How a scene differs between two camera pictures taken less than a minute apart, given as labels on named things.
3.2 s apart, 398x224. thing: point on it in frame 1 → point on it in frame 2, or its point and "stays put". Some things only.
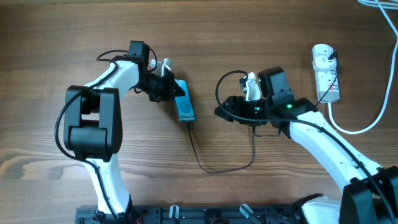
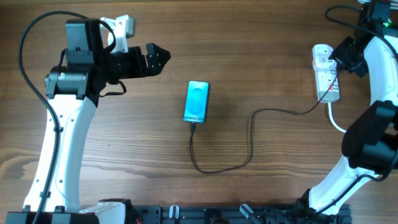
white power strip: (328, 83) stays put
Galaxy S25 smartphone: (184, 105) → (196, 101)
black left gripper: (170, 85) → (153, 68)
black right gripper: (241, 101) → (337, 55)
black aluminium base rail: (239, 214) stays put
